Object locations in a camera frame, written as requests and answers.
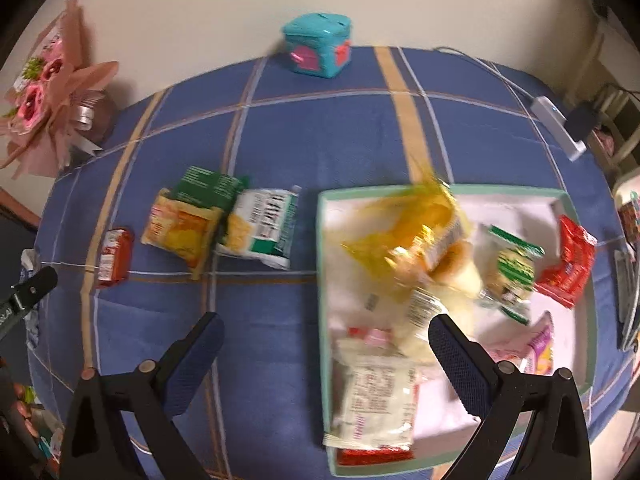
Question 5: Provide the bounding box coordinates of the white green cracker pack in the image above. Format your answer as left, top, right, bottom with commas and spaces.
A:
216, 185, 300, 270

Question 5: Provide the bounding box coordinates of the green milk biscuit pack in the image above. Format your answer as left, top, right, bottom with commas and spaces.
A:
478, 224, 546, 326

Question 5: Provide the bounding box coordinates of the smartphone on stand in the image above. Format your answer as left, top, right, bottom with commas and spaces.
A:
614, 246, 639, 351

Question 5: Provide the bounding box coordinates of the white tray with green rim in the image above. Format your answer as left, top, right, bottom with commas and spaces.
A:
316, 183, 599, 478

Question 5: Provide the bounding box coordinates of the black power adapter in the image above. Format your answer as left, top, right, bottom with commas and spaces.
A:
564, 101, 600, 142

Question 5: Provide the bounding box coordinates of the blue plaid tablecloth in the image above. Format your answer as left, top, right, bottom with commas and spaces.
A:
24, 45, 633, 480

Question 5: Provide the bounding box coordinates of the colourful clutter pile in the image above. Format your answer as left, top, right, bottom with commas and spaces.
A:
618, 191, 640, 246

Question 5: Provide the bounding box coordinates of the yellow transparent snack pack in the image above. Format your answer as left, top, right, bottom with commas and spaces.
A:
341, 176, 472, 283

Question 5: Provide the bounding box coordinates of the yellow egg roll snack pack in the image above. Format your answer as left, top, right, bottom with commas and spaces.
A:
141, 188, 224, 281

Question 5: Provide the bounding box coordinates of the pink flower bouquet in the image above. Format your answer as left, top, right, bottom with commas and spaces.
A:
1, 0, 119, 178

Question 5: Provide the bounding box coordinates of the pink egg roll snack pack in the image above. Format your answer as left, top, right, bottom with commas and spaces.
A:
485, 311, 554, 376

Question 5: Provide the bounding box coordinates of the large red patterned pack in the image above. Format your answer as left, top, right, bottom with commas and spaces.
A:
335, 326, 419, 467

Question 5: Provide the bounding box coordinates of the dark green snack pack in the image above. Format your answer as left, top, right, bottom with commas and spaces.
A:
169, 166, 250, 214

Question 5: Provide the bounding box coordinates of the small red candy packet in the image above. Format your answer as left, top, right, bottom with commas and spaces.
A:
96, 228, 134, 288

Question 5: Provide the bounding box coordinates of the white pastry pack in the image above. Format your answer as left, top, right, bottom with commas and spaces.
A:
323, 338, 418, 452

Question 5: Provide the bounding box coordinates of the white power strip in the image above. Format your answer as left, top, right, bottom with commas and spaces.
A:
530, 96, 586, 162

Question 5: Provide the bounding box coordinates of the blue white tissue pack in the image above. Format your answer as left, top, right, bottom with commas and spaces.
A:
19, 247, 44, 351

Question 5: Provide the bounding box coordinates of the teal toy house box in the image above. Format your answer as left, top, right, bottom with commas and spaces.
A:
282, 12, 352, 79

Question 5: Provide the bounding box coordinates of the clear round bun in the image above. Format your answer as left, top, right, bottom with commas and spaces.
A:
373, 284, 475, 366

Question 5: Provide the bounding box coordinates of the white shelf rack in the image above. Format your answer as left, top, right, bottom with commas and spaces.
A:
564, 11, 639, 182

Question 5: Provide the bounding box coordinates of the small red snack packet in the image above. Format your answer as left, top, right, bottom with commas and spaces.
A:
535, 216, 598, 309

